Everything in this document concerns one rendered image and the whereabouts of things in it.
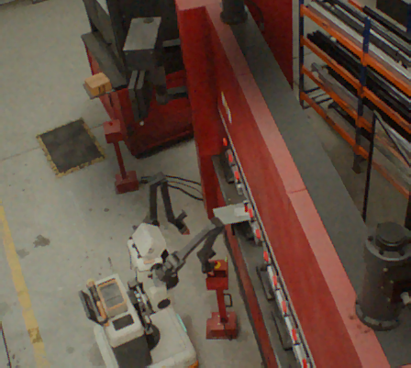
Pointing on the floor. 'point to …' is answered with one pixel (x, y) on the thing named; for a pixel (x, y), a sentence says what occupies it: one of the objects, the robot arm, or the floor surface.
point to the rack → (347, 76)
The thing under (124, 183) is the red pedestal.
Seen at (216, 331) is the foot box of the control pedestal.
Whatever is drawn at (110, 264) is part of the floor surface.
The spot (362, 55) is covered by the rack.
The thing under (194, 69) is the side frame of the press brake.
